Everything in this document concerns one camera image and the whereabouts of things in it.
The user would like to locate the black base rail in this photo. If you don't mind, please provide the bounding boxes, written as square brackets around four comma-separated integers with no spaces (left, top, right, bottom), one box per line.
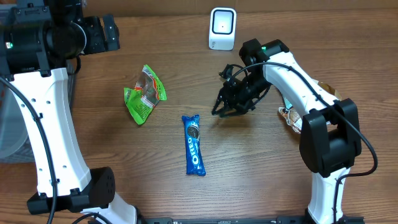
[136,215,366,224]

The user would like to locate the green snack packet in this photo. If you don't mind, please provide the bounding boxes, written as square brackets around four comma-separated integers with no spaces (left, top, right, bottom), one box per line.
[124,65,167,126]

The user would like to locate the white barcode scanner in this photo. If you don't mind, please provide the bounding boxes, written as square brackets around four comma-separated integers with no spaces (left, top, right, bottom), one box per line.
[208,7,237,51]

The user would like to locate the grey plastic mesh basket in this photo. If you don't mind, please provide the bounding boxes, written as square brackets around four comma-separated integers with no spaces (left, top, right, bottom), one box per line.
[0,7,77,164]

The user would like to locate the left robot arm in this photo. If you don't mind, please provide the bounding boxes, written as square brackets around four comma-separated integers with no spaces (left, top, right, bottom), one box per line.
[1,0,139,223]

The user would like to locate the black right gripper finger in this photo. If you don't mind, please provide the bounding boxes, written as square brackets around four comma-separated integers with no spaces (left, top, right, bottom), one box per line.
[211,98,227,116]
[219,108,246,118]

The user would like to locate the light teal snack packet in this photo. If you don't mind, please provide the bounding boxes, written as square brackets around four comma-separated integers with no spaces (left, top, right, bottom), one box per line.
[283,97,293,110]

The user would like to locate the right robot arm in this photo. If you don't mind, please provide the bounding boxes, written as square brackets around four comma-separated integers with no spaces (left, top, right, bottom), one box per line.
[212,39,364,223]

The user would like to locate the blue Oreo cookie pack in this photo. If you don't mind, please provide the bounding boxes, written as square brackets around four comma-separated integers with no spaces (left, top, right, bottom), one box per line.
[182,114,206,176]

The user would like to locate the brown paper bread bag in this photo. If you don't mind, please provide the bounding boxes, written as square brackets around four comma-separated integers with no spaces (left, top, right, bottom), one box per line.
[278,79,342,134]

